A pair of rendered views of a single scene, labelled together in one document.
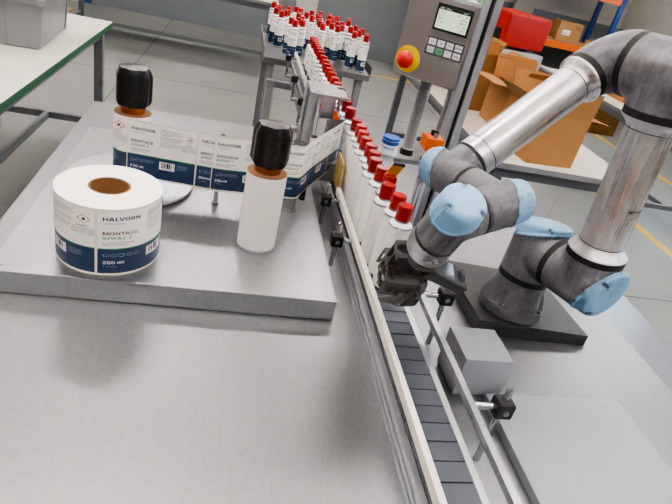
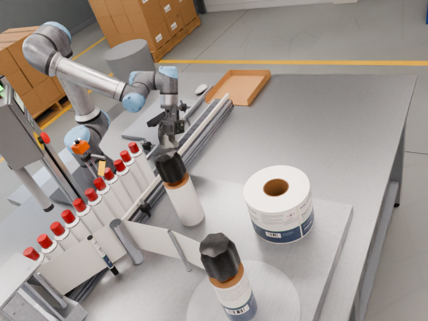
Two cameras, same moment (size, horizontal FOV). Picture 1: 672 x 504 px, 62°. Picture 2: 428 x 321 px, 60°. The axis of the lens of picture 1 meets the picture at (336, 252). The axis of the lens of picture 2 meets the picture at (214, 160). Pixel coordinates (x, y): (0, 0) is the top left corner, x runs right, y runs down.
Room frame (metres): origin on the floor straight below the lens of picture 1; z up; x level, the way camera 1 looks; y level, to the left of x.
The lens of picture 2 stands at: (1.54, 1.05, 1.82)
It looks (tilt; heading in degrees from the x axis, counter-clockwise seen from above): 37 degrees down; 236
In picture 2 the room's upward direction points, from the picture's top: 19 degrees counter-clockwise
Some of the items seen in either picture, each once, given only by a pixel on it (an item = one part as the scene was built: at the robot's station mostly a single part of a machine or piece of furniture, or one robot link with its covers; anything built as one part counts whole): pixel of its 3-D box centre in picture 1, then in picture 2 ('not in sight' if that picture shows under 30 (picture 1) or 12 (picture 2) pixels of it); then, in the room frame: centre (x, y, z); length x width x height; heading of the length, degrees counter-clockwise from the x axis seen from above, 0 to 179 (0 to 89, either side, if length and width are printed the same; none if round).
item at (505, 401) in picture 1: (481, 425); (189, 114); (0.68, -0.30, 0.91); 0.07 x 0.03 x 0.17; 105
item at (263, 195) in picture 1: (264, 187); (179, 188); (1.12, 0.19, 1.03); 0.09 x 0.09 x 0.30
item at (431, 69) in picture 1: (440, 39); (11, 126); (1.39, -0.12, 1.38); 0.17 x 0.10 x 0.19; 70
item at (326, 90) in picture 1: (327, 90); (7, 279); (1.65, 0.14, 1.14); 0.14 x 0.11 x 0.01; 15
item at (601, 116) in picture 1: (587, 113); not in sight; (7.81, -2.84, 0.18); 0.64 x 0.52 x 0.37; 107
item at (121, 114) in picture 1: (132, 124); (228, 279); (1.28, 0.56, 1.04); 0.09 x 0.09 x 0.29
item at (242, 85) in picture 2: not in sight; (238, 86); (0.31, -0.32, 0.85); 0.30 x 0.26 x 0.04; 15
